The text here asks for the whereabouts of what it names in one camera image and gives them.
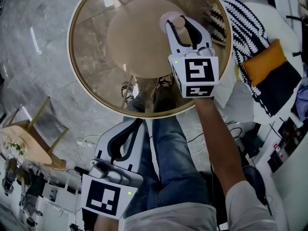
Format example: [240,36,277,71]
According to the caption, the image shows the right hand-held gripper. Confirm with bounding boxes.
[165,15,219,99]

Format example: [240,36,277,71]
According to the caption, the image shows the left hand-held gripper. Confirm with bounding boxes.
[81,118,146,220]

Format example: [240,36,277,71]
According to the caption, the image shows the white round plastic bottle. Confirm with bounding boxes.
[159,10,187,35]

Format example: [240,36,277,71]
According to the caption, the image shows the person's left forearm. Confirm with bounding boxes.
[95,215,125,231]

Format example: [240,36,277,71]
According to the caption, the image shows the person's right forearm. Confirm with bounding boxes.
[192,96,246,197]

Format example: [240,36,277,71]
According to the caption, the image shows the round glass coffee table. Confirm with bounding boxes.
[67,0,233,119]

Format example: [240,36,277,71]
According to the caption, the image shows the white power strip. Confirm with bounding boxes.
[76,138,94,148]

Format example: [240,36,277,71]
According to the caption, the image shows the person's patterned sneaker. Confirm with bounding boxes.
[156,75,173,90]
[121,82,134,101]

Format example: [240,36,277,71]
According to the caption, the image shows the black white striped blanket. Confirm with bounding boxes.
[209,0,272,116]

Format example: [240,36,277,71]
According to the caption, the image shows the person's blue jeans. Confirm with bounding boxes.
[124,115,212,211]

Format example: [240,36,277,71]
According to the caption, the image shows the orange cushion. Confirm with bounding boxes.
[241,38,288,88]

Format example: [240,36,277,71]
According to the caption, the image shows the white beanbag sofa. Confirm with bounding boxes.
[211,0,304,125]

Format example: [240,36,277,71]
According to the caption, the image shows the person's white shirt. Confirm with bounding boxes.
[95,180,280,231]

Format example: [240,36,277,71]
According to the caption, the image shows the wooden side table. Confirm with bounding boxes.
[0,96,69,170]

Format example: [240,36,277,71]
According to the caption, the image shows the pink flower vase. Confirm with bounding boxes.
[6,142,26,159]

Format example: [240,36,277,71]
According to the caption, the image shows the black cushion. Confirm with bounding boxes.
[255,61,303,116]

